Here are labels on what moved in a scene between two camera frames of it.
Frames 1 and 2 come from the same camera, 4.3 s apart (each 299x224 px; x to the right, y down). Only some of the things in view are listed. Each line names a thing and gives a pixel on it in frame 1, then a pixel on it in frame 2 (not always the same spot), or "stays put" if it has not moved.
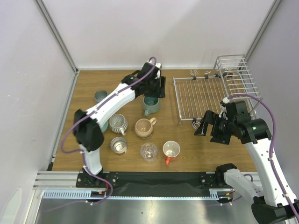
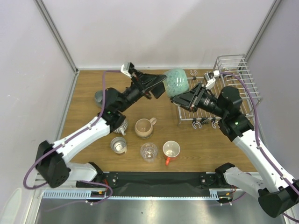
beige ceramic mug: x=144 y=127 stays put
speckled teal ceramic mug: x=151 y=105 to x=176 y=82
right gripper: x=215 y=127 to x=196 y=98
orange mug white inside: x=171 y=150 stays put
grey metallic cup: x=100 y=95 stays put
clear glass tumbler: x=148 y=151 stays put
